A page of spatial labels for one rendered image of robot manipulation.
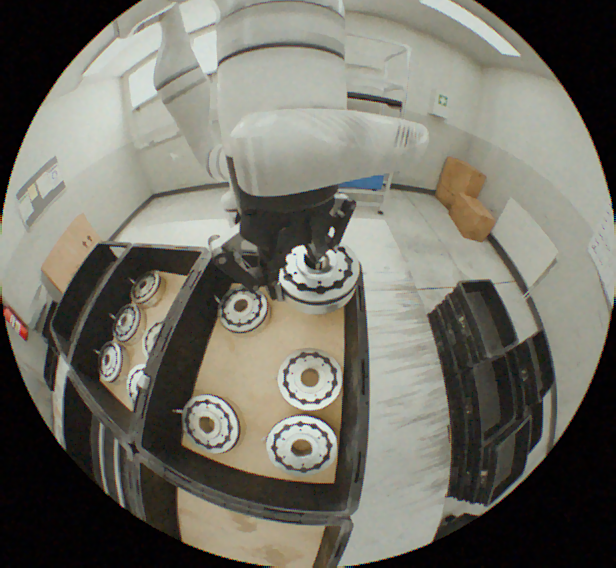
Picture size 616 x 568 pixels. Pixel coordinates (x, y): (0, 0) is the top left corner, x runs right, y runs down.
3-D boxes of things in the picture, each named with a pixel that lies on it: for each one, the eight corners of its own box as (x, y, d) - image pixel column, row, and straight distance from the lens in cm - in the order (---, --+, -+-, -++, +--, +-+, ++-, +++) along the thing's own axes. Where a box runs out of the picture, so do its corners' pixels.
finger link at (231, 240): (246, 201, 14) (262, 219, 15) (203, 243, 15) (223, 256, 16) (258, 215, 12) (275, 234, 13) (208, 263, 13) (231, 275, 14)
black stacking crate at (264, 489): (229, 281, 47) (213, 249, 40) (349, 293, 42) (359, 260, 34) (177, 445, 45) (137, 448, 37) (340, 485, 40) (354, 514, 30)
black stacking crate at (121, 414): (153, 269, 67) (134, 244, 62) (228, 281, 48) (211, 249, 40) (100, 383, 65) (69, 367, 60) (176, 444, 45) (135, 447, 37)
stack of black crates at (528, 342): (475, 366, 151) (526, 338, 125) (498, 355, 174) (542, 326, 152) (484, 418, 156) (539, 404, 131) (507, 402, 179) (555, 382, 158)
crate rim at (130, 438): (137, 248, 63) (133, 242, 62) (215, 254, 41) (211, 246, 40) (74, 370, 61) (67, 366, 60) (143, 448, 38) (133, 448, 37)
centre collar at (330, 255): (300, 246, 23) (300, 242, 23) (338, 251, 23) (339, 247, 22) (291, 276, 20) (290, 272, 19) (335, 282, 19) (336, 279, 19)
